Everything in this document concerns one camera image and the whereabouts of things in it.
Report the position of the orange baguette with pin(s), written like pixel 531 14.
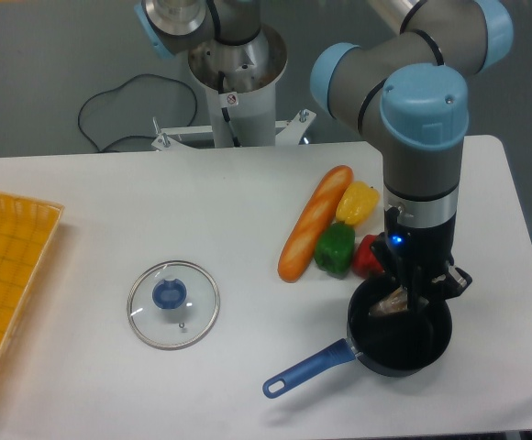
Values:
pixel 317 215

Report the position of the toast slice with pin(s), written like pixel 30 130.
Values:
pixel 396 302

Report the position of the yellow bell pepper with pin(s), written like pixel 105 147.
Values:
pixel 357 204

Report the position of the dark pot with blue handle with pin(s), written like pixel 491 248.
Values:
pixel 394 345

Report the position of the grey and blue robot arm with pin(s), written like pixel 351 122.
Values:
pixel 406 97

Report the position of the red bell pepper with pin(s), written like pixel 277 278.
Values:
pixel 364 264

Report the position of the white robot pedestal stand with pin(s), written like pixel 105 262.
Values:
pixel 240 91

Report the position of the glass lid with blue knob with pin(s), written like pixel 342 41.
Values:
pixel 173 305

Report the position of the yellow woven basket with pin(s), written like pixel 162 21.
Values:
pixel 27 226

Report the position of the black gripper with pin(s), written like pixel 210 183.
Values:
pixel 414 256

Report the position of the green bell pepper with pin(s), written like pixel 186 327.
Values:
pixel 334 249

